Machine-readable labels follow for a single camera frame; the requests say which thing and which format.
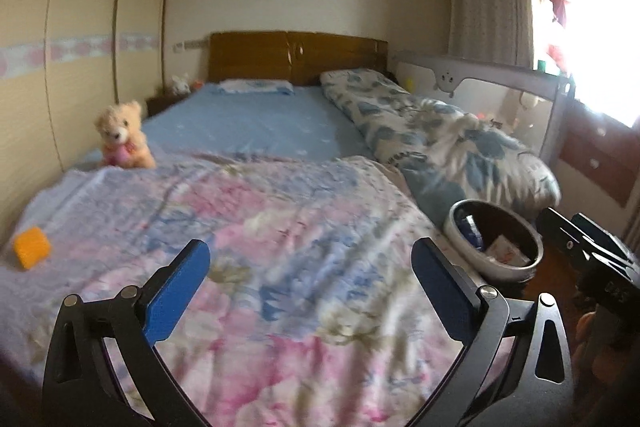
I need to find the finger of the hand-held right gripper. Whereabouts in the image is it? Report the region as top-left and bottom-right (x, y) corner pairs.
(571, 213), (640, 259)
(537, 207), (593, 260)

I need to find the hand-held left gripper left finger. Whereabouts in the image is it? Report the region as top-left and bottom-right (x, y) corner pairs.
(42, 239), (211, 427)

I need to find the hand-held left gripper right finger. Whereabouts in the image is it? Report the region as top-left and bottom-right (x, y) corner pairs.
(410, 237), (573, 427)

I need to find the white wrapper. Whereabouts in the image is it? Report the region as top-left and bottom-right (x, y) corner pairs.
(484, 234), (532, 267)

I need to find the white round waste bin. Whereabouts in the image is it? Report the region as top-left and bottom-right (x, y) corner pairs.
(445, 199), (545, 283)

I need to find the blue plastic bag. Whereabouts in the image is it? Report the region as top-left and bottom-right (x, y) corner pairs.
(460, 213), (484, 253)

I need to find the person's right hand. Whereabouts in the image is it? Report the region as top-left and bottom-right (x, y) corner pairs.
(574, 312), (640, 390)

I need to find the brown white dresser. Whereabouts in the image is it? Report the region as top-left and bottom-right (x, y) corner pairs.
(555, 99), (640, 208)

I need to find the pink floral blanket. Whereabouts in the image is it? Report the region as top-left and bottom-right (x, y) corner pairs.
(0, 154), (516, 427)

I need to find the small orange foam net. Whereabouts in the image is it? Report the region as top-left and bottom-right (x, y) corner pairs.
(12, 228), (52, 272)

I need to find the blue leaf print quilt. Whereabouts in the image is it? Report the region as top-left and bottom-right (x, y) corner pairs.
(320, 68), (561, 225)

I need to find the beige teddy bear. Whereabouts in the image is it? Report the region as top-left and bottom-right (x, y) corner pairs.
(95, 101), (157, 168)

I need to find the light blue bedsheet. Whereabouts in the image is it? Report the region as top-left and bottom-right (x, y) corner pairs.
(82, 84), (381, 170)

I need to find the dark wooden nightstand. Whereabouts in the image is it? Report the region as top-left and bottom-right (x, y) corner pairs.
(146, 92), (188, 118)

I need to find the bright window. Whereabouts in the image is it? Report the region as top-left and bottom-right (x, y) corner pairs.
(530, 0), (640, 128)

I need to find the blue white pillow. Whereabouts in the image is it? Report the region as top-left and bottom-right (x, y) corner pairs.
(217, 78), (296, 96)

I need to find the grey patterned curtain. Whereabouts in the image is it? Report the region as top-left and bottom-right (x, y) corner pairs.
(447, 0), (538, 68)

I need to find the wooden headboard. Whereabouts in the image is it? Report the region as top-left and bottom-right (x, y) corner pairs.
(208, 32), (390, 86)

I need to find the grey bed guard rail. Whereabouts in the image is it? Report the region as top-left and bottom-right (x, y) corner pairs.
(390, 52), (576, 158)

